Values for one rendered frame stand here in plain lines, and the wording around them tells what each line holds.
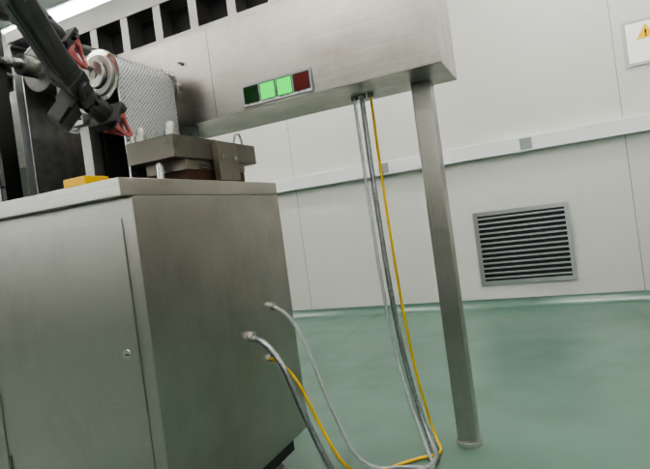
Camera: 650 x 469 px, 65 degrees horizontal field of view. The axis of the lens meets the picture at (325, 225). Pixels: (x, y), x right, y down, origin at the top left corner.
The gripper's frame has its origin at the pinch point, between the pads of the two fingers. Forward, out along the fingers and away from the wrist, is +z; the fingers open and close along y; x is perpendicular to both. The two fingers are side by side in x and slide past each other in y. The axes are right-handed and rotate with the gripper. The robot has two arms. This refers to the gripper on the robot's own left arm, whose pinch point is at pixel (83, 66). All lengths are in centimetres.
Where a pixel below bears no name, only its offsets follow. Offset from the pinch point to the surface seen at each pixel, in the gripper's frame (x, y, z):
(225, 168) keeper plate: -13.1, 28.2, 36.5
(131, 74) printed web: 4.8, 7.0, 9.4
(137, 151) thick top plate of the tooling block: -20.4, 14.7, 17.4
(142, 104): 0.2, 6.9, 17.0
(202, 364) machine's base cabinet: -68, 32, 47
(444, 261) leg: -20, 80, 86
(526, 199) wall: 127, 91, 246
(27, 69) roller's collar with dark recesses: 2.9, -21.6, -3.6
